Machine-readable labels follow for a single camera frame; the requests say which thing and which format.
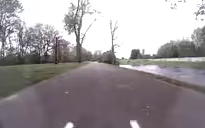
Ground water canal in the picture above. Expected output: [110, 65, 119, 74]
[119, 64, 205, 89]

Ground green grass field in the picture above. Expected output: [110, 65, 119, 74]
[118, 58, 205, 70]

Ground green grass verge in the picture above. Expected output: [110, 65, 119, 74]
[0, 61, 91, 103]

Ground robot's own part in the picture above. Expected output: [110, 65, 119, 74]
[63, 121, 75, 128]
[129, 119, 141, 128]

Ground thin bare tree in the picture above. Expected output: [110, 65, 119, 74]
[108, 19, 122, 65]

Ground grey asphalt road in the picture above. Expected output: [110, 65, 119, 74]
[0, 61, 205, 128]

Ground bush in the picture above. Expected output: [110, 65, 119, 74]
[100, 50, 117, 65]

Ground group of dark trees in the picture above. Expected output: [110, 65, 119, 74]
[129, 22, 205, 60]

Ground tall bare tree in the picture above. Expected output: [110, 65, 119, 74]
[63, 0, 102, 64]

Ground row of trees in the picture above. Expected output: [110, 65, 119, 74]
[0, 0, 94, 66]

